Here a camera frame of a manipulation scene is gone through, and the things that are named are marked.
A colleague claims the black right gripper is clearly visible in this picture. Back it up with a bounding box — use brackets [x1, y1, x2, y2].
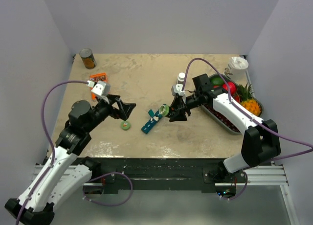
[168, 92, 202, 122]

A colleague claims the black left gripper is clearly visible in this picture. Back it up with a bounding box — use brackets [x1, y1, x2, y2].
[86, 94, 135, 132]

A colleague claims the green bottle cap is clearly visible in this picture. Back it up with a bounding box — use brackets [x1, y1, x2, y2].
[120, 121, 131, 131]

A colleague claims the green pill bottle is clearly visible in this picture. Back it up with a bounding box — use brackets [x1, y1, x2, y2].
[158, 104, 173, 118]

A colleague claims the teal weekly pill organizer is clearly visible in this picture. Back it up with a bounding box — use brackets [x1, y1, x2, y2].
[141, 109, 163, 134]

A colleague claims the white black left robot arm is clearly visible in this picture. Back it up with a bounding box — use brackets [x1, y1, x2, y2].
[5, 94, 136, 225]

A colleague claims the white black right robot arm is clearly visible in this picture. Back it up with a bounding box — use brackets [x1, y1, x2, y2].
[159, 74, 281, 182]

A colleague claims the white pills pile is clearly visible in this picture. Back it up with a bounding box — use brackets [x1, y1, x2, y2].
[150, 116, 159, 121]

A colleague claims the dark red grapes bunch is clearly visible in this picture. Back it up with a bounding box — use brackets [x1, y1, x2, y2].
[205, 105, 240, 134]

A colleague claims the white cap pill bottle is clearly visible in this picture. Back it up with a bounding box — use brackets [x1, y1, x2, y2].
[177, 72, 185, 85]

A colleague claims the orange cardboard box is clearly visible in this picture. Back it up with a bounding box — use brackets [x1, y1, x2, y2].
[89, 72, 108, 101]

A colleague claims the green apple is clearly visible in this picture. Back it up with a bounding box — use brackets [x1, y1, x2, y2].
[210, 77, 224, 87]

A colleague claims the red apple right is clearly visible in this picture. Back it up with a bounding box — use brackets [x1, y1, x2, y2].
[222, 82, 237, 95]

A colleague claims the tin food can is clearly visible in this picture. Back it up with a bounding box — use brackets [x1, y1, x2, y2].
[79, 48, 96, 69]

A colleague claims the small pineapple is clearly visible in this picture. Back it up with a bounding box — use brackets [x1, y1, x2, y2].
[237, 84, 262, 117]

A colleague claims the grey fruit tray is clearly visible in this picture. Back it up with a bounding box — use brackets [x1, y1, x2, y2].
[201, 75, 263, 135]

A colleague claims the white paper cup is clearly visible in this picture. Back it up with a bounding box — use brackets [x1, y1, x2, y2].
[224, 57, 249, 81]

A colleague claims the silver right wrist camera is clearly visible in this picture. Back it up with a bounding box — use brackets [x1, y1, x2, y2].
[171, 84, 185, 96]

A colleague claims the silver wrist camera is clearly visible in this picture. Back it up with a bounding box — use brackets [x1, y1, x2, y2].
[91, 81, 111, 98]
[171, 84, 185, 96]

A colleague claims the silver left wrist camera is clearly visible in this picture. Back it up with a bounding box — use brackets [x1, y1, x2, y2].
[91, 81, 111, 98]

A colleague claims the black table edge rail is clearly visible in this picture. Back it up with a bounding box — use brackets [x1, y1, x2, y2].
[42, 157, 276, 195]

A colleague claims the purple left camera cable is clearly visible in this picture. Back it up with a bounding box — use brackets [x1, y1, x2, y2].
[15, 80, 95, 225]

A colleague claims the purple camera cable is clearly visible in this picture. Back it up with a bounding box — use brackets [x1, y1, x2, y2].
[180, 58, 313, 162]
[15, 80, 95, 225]

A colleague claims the aluminium frame rail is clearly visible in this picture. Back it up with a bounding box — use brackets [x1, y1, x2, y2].
[18, 164, 300, 225]

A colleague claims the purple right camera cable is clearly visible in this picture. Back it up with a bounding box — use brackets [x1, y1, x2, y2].
[180, 58, 313, 162]

